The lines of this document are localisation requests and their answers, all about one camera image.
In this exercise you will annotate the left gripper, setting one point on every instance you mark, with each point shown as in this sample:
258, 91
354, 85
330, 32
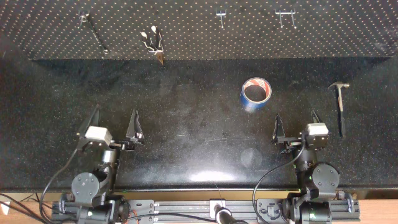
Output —
99, 147

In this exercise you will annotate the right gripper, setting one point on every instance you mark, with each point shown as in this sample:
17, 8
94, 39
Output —
315, 141

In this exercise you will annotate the roll of blue tape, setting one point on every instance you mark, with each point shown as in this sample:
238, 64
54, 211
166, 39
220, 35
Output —
248, 104

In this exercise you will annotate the wrench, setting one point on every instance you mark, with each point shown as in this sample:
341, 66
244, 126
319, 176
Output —
96, 35

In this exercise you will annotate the pliers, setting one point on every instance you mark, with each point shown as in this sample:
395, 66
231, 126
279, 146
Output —
158, 37

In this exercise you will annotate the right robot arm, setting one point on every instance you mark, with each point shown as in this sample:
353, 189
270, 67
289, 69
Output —
325, 180

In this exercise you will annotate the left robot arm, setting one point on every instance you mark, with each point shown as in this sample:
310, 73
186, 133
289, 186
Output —
87, 188

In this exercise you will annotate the black pegboard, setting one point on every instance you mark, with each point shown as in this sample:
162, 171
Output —
186, 25

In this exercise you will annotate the hammer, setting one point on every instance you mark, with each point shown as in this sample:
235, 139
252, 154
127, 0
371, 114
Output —
341, 102

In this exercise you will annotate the metal hook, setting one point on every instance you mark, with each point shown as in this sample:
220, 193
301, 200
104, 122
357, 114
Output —
84, 13
221, 18
152, 51
286, 12

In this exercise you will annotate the small white tag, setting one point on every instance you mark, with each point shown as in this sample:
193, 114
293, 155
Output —
4, 208

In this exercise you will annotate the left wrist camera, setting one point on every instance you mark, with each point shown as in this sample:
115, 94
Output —
98, 135

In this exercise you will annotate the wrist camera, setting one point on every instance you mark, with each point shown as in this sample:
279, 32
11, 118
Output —
317, 129
98, 135

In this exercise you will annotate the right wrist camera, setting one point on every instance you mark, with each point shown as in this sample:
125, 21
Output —
317, 129

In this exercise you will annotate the mounting rail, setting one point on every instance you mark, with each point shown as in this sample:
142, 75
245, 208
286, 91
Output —
186, 207

